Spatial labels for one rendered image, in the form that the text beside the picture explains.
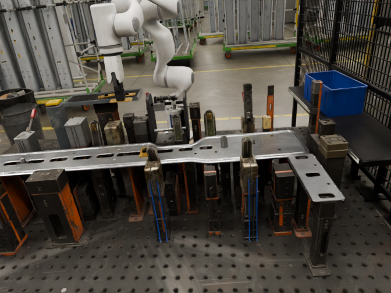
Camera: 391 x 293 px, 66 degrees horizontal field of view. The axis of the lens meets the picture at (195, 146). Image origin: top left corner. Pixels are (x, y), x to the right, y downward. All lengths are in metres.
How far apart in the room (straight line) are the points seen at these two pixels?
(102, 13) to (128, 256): 0.89
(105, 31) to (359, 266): 1.18
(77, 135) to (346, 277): 1.21
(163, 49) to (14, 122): 2.77
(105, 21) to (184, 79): 0.67
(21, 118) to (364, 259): 3.65
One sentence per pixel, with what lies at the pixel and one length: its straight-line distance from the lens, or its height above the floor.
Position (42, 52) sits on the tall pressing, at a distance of 5.66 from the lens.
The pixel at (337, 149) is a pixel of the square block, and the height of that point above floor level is 1.03.
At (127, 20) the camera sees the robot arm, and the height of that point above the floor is 1.53.
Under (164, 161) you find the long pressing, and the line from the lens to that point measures 1.22.
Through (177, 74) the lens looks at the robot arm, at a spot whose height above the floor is 1.20.
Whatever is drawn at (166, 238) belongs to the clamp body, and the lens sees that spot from 1.29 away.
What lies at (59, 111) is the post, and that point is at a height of 1.11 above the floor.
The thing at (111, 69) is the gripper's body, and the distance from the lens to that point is 1.14.
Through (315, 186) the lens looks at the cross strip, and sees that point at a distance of 1.05.
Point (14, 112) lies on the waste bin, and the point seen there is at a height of 0.55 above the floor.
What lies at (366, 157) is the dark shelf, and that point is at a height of 1.03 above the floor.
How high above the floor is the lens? 1.59
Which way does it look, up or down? 27 degrees down
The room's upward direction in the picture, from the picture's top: 6 degrees counter-clockwise
